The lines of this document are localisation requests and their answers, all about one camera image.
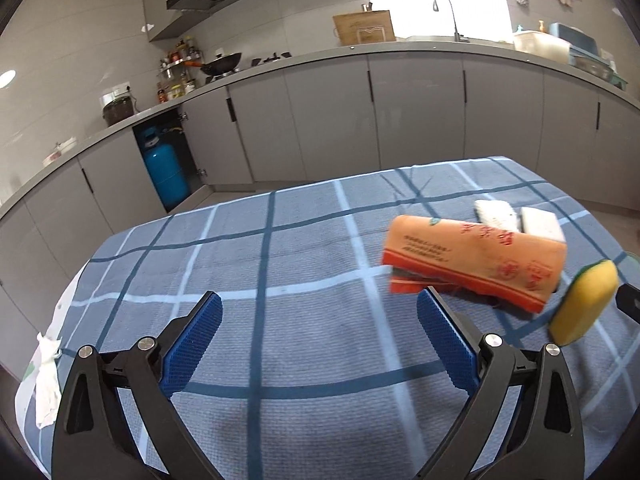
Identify blue checked tablecloth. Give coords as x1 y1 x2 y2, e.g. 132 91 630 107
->
15 156 640 480

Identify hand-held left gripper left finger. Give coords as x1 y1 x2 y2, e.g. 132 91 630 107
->
51 290 223 480

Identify orange printed packet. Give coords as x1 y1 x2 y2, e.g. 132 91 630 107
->
381 214 568 315

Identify white plastic container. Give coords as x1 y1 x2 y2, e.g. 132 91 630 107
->
512 30 571 63

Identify grey kitchen base cabinets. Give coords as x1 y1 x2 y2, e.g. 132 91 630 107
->
0 42 640 311

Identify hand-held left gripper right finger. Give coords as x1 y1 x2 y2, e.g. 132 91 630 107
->
416 287 586 480

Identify yellow sponge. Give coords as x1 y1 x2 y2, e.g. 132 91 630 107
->
548 259 620 347

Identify crumpled white tissue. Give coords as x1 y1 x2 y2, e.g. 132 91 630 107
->
34 332 63 428

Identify spice rack with bottles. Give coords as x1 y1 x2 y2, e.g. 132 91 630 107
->
157 35 203 103

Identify white textured pad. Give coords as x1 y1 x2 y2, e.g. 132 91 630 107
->
473 199 521 233

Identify blue dish rack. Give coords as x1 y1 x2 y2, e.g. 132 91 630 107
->
549 22 601 56

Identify blue gas cylinder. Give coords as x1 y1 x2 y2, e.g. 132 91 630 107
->
140 127 191 211

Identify white block sponge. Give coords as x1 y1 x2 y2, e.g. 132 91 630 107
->
520 206 566 243

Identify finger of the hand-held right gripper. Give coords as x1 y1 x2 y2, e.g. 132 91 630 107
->
614 282 640 328

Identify glass bowl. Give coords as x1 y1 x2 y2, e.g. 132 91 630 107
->
570 54 617 78

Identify gas stove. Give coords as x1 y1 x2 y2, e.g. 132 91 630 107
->
250 51 293 67

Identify black wok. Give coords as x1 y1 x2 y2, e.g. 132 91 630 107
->
182 52 243 78

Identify cardboard box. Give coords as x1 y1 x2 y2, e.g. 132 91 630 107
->
332 10 397 46

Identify metal gooseneck faucet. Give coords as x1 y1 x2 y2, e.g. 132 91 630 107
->
432 0 471 42

